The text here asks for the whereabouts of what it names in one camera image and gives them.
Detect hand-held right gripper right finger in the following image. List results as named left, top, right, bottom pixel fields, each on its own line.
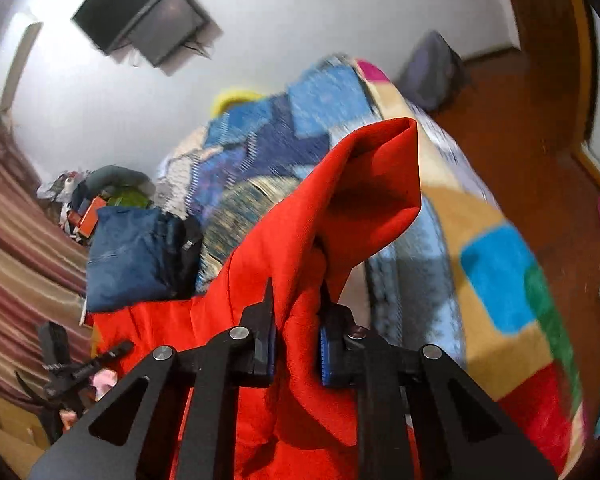
left=317, top=280, right=558, bottom=480

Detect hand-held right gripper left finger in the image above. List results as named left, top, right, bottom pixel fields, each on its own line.
left=27, top=276, right=277, bottom=480

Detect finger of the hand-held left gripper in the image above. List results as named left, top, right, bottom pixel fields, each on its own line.
left=72, top=341, right=135, bottom=377

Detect red zip jacket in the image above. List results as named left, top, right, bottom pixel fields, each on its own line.
left=85, top=117, right=426, bottom=480

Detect pink cartoon cloth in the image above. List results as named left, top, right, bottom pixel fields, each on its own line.
left=62, top=370, right=119, bottom=422

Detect striped brown curtain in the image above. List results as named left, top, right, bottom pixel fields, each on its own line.
left=0, top=105, right=97, bottom=411

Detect wooden bed board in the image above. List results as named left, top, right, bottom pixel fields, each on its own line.
left=0, top=395, right=51, bottom=463

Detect folded blue jeans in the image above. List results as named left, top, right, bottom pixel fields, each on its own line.
left=86, top=206, right=191, bottom=313

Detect black garment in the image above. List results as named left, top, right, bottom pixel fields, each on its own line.
left=167, top=215, right=205, bottom=297

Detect orange box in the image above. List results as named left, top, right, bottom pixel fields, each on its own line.
left=77, top=197, right=109, bottom=239

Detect pile of mixed clutter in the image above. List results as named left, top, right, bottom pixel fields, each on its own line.
left=37, top=170, right=98, bottom=242

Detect green patterned cloth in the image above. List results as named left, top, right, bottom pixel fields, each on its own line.
left=105, top=187, right=152, bottom=209

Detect grey cushion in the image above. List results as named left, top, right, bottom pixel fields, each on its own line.
left=87, top=165, right=156, bottom=199

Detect colour block fleece blanket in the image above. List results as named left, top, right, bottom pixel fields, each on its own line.
left=355, top=57, right=588, bottom=476

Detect white air conditioner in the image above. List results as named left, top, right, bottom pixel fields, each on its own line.
left=2, top=20, right=44, bottom=111

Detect grey backpack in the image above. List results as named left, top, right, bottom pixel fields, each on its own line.
left=395, top=30, right=469, bottom=114

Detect brown wooden door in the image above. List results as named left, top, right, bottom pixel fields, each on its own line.
left=497, top=0, right=597, bottom=147

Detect yellow plastic ring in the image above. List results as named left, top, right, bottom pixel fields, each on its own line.
left=212, top=89, right=266, bottom=117

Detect black monitor cable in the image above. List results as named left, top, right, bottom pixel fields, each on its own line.
left=180, top=35, right=217, bottom=59

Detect small black wall monitor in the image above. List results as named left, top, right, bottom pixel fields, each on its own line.
left=127, top=0, right=224, bottom=68

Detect black wall television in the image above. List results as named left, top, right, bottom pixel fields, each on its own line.
left=71, top=0, right=203, bottom=56

